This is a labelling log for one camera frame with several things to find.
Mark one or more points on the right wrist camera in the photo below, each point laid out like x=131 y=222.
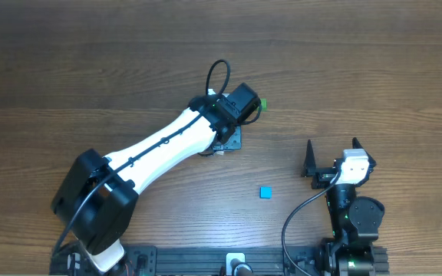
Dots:
x=355 y=166

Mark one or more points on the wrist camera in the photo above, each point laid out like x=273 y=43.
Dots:
x=355 y=166
x=212 y=92

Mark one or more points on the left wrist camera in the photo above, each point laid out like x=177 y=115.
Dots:
x=212 y=92

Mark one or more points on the mounting rail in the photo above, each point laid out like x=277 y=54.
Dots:
x=205 y=260

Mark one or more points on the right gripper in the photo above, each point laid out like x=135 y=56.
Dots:
x=320 y=178

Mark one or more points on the blue cube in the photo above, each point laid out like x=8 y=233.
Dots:
x=265 y=192

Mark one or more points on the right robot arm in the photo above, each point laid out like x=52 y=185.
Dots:
x=359 y=218

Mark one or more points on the green cube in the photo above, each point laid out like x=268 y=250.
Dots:
x=264 y=104

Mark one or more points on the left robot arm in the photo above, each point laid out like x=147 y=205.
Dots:
x=167 y=149

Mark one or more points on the white cube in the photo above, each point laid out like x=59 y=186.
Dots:
x=219 y=153

